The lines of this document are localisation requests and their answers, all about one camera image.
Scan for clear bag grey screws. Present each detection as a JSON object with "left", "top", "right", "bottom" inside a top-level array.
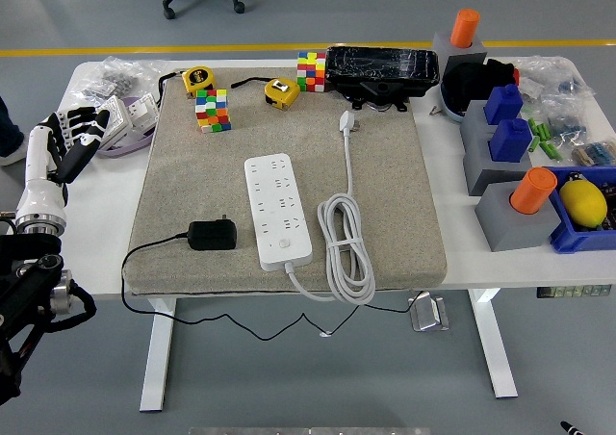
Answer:
[{"left": 69, "top": 55, "right": 169, "bottom": 104}]

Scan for light blue round base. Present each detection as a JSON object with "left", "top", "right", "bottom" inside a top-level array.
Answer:
[{"left": 440, "top": 86, "right": 467, "bottom": 124}]

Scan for blue plastic bin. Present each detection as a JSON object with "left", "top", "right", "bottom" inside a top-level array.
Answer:
[{"left": 541, "top": 165, "right": 616, "bottom": 255}]

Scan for silver metal bracket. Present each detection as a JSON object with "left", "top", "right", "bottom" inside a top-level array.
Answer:
[{"left": 407, "top": 294, "right": 451, "bottom": 333}]

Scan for grey peg holder block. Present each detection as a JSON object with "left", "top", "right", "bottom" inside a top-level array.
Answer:
[
  {"left": 462, "top": 126, "right": 534, "bottom": 197},
  {"left": 431, "top": 31, "right": 488, "bottom": 75},
  {"left": 459, "top": 99, "right": 500, "bottom": 141},
  {"left": 475, "top": 180, "right": 563, "bottom": 253}
]

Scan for yellow tape measure silver clip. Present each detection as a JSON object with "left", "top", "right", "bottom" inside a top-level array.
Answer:
[{"left": 264, "top": 77, "right": 302, "bottom": 112}]

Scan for purple tray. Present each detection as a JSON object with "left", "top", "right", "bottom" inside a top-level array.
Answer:
[{"left": 95, "top": 95, "right": 160, "bottom": 160}]

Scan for orange cylinder peg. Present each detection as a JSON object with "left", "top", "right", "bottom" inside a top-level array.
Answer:
[
  {"left": 449, "top": 9, "right": 481, "bottom": 49},
  {"left": 509, "top": 166, "right": 558, "bottom": 215}
]

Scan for thin black adapter cord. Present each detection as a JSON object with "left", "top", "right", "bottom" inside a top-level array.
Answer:
[{"left": 119, "top": 231, "right": 427, "bottom": 343}]

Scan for black plastic-wrapped device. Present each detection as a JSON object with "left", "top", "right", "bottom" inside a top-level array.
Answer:
[{"left": 324, "top": 44, "right": 442, "bottom": 114}]

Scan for white table leg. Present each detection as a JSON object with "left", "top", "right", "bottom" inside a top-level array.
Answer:
[
  {"left": 469, "top": 289, "right": 520, "bottom": 400},
  {"left": 139, "top": 297, "right": 179, "bottom": 413}
]

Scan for grey-brown mat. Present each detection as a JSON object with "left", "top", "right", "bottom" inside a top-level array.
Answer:
[{"left": 122, "top": 66, "right": 449, "bottom": 296}]

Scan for yellow lemon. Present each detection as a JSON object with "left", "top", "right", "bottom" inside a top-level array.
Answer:
[{"left": 558, "top": 178, "right": 608, "bottom": 228}]

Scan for white power strip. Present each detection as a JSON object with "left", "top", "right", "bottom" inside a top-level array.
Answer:
[{"left": 244, "top": 153, "right": 313, "bottom": 271}]

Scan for white power strip cable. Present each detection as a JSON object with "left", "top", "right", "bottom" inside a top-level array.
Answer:
[{"left": 283, "top": 110, "right": 377, "bottom": 306}]

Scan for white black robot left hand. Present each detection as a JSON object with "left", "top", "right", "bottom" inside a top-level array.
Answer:
[{"left": 15, "top": 107, "right": 112, "bottom": 220}]

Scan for white socket panel round holes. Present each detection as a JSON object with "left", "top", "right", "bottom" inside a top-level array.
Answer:
[{"left": 98, "top": 95, "right": 134, "bottom": 150}]

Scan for yellow tape measure black label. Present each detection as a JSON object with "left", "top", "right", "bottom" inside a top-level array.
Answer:
[{"left": 181, "top": 65, "right": 217, "bottom": 95}]

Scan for clear bag of resistors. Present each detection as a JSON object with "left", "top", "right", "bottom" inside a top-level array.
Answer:
[{"left": 570, "top": 139, "right": 616, "bottom": 166}]

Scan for clear bag blue connectors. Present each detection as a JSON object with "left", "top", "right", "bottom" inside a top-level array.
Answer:
[{"left": 546, "top": 110, "right": 591, "bottom": 142}]

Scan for black cloth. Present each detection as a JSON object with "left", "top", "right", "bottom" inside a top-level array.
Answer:
[{"left": 440, "top": 58, "right": 519, "bottom": 118}]

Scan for multicolour puzzle cube tower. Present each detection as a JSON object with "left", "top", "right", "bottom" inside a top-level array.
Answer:
[
  {"left": 194, "top": 88, "right": 233, "bottom": 136},
  {"left": 295, "top": 51, "right": 328, "bottom": 93}
]

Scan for large clear parts bag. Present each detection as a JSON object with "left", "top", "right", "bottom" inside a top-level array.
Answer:
[{"left": 517, "top": 55, "right": 598, "bottom": 114}]

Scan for black plug adapter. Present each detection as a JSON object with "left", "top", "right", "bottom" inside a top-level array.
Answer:
[{"left": 187, "top": 216, "right": 238, "bottom": 251}]

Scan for white wall socket panel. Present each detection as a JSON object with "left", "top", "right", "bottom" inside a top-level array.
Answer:
[{"left": 125, "top": 92, "right": 160, "bottom": 133}]

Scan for blue square peg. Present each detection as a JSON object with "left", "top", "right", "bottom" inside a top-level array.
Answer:
[
  {"left": 488, "top": 116, "right": 534, "bottom": 164},
  {"left": 483, "top": 83, "right": 525, "bottom": 126}
]

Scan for table control panel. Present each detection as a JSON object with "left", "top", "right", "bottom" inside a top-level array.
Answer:
[{"left": 536, "top": 284, "right": 612, "bottom": 300}]

